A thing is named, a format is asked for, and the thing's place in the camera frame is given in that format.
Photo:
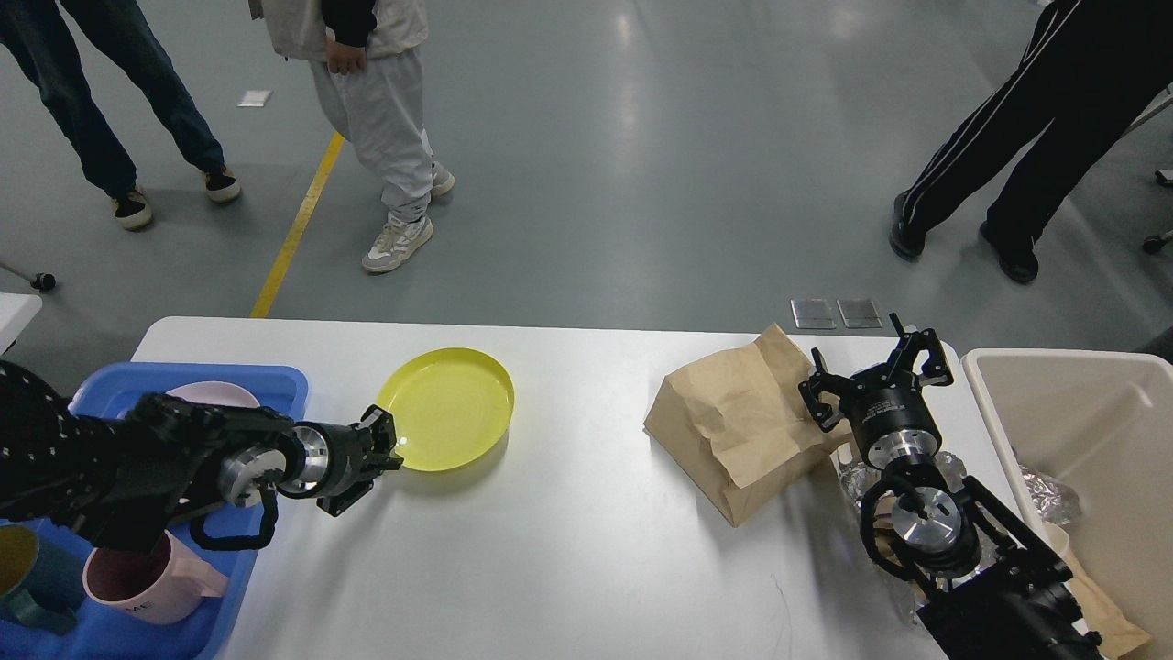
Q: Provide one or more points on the left metal floor plate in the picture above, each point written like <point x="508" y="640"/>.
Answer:
<point x="813" y="314"/>

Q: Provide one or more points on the white side table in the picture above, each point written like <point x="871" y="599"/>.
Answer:
<point x="18" y="311"/>

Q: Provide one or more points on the metal floor plate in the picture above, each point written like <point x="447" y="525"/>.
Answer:
<point x="859" y="313"/>
<point x="813" y="314"/>

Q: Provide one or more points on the brown paper bag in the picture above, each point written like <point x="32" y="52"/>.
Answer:
<point x="735" y="422"/>

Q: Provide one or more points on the right metal floor plate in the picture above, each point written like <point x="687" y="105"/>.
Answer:
<point x="859" y="313"/>

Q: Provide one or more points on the dark green mug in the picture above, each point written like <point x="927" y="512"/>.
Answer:
<point x="41" y="583"/>

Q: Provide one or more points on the pink plate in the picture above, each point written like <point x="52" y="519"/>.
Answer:
<point x="215" y="394"/>

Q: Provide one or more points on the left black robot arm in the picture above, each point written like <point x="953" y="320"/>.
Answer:
<point x="121" y="483"/>

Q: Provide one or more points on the person in black trousers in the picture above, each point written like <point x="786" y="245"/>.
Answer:
<point x="1090" y="69"/>

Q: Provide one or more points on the yellow plate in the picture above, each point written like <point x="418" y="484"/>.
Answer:
<point x="450" y="406"/>

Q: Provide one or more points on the beige plastic bin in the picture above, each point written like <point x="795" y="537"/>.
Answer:
<point x="1101" y="423"/>

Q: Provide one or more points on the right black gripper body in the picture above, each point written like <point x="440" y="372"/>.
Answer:
<point x="889" y="416"/>

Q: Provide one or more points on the blue plastic tray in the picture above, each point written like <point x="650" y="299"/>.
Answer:
<point x="103" y="633"/>

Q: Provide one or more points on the pink mug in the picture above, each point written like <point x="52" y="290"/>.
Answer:
<point x="161" y="587"/>

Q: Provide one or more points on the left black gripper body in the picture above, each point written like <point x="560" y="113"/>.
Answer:
<point x="321" y="451"/>

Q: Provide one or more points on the person in light grey trousers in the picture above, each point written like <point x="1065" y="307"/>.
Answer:
<point x="365" y="62"/>

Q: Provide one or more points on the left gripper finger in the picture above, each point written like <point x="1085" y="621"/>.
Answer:
<point x="379" y="440"/>
<point x="336" y="496"/>

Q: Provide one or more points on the brown paper in bin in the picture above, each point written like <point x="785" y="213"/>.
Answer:
<point x="1120" y="636"/>

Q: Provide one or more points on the foil in bin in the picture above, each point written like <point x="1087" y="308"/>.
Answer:
<point x="1040" y="497"/>

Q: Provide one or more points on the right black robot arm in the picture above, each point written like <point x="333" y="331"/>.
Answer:
<point x="991" y="587"/>

